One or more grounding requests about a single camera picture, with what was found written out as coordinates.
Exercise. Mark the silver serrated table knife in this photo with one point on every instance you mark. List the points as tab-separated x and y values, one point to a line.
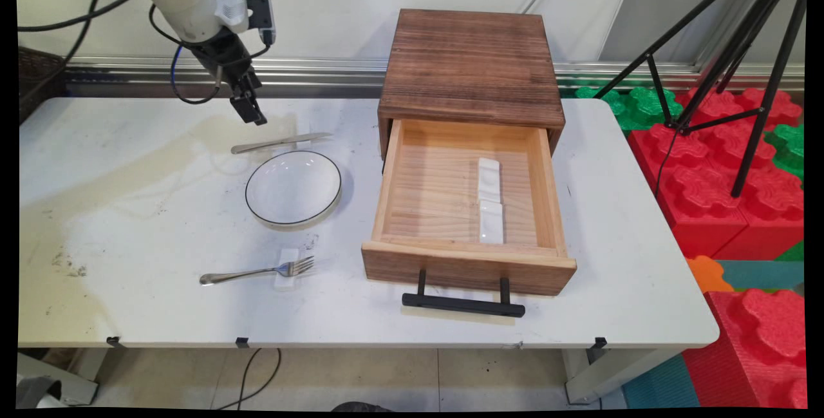
270	143

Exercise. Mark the teal foam mat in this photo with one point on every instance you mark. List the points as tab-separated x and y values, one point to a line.
766	274
660	386

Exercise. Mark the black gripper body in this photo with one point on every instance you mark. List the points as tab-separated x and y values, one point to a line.
222	51

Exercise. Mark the dark wicker basket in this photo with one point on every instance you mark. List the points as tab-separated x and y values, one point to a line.
38	76

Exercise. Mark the green foam block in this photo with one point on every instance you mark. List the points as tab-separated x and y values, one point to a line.
788	147
644	105

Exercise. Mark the white plate with black rim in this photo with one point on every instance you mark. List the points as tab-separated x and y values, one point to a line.
293	187

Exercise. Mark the red foam block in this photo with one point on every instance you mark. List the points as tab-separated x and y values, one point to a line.
702	199
759	347
727	105

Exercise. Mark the white table leg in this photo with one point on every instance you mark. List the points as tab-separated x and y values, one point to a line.
64	386
592	376

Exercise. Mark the orange foam piece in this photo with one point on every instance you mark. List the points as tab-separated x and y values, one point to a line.
708	275

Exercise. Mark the aluminium wall rail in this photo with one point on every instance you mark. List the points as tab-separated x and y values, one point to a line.
309	67

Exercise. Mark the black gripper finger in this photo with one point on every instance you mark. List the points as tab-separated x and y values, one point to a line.
248	110
251	83

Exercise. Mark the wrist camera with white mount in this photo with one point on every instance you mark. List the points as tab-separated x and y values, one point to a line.
257	15

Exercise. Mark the silver metal fork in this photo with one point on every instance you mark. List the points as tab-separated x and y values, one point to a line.
257	272

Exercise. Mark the black tripod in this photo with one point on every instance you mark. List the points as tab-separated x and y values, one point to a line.
769	83

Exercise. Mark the white ceramic cutlery rest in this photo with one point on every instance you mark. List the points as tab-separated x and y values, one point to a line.
491	221
286	281
303	128
489	180

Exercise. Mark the dark wooden cabinet box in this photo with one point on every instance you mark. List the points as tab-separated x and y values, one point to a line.
470	64

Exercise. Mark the light wooden drawer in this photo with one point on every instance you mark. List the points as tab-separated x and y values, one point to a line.
450	270

